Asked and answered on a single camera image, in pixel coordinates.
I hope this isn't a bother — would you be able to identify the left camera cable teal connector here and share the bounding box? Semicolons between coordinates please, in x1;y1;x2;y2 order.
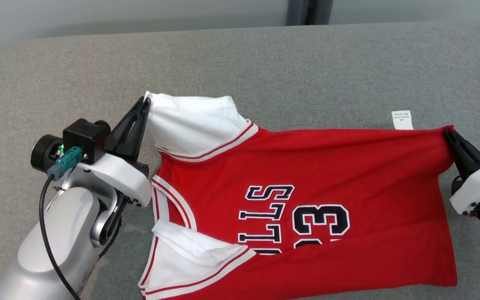
39;147;83;300

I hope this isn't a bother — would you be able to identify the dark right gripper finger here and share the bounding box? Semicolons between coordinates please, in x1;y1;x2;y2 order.
444;131;476;181
446;129;480;172

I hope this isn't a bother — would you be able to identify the red basketball jersey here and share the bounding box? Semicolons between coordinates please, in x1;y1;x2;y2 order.
138;91;459;300

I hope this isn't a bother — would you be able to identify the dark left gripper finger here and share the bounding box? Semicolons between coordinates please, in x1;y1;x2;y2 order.
117;100;152;161
104;97;147;153

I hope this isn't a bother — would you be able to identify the grey partition post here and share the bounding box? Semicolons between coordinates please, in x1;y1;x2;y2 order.
286;0;334;26

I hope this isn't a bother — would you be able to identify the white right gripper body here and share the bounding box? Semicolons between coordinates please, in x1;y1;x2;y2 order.
450;157;480;216

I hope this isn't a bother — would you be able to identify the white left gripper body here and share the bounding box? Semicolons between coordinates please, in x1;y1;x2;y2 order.
30;133;154;208

